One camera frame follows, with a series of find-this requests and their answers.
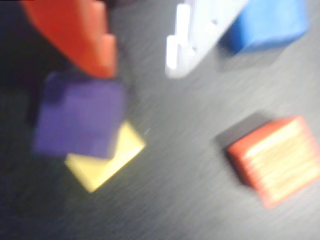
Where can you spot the red wooden cube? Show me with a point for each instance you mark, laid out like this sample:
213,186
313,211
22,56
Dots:
277,162

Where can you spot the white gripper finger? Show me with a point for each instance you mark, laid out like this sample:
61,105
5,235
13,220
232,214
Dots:
200,27

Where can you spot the blue wooden cube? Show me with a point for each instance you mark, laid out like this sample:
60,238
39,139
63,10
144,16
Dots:
267,22

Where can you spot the yellow wooden cube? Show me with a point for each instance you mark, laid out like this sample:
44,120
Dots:
100,170

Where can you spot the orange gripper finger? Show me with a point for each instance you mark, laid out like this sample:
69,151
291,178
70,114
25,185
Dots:
75,32

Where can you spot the purple wooden cube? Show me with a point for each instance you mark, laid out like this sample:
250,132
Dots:
80,117

